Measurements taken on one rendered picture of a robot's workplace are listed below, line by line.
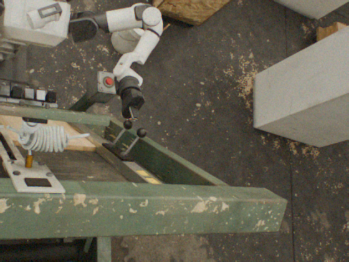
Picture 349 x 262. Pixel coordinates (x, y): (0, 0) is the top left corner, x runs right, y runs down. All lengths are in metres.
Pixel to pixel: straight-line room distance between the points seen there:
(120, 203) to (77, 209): 0.10
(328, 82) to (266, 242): 1.47
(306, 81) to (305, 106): 0.22
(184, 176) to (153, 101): 2.01
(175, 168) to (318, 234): 3.03
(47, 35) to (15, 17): 0.14
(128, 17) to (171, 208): 1.01
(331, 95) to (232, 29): 1.35
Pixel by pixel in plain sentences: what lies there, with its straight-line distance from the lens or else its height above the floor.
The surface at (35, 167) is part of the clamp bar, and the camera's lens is 1.00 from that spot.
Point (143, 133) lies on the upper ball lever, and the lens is 1.47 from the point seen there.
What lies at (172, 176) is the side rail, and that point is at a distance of 1.59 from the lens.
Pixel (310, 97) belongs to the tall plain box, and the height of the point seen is 0.68.
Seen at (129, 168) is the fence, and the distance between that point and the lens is 1.39.
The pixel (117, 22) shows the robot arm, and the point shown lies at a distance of 1.80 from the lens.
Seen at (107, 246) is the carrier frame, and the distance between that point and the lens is 2.20.
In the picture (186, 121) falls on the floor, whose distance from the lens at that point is 3.62.
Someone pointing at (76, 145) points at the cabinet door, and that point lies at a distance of 1.63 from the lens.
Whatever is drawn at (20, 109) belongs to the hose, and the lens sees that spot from 0.88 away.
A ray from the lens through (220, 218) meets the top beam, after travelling 1.11.
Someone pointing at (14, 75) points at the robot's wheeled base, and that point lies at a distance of 2.92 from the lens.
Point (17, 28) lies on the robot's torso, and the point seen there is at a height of 1.32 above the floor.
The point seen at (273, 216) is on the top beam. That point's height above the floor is 1.94.
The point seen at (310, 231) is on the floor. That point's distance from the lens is 4.39.
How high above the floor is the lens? 2.79
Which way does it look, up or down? 59 degrees down
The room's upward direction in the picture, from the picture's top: 62 degrees clockwise
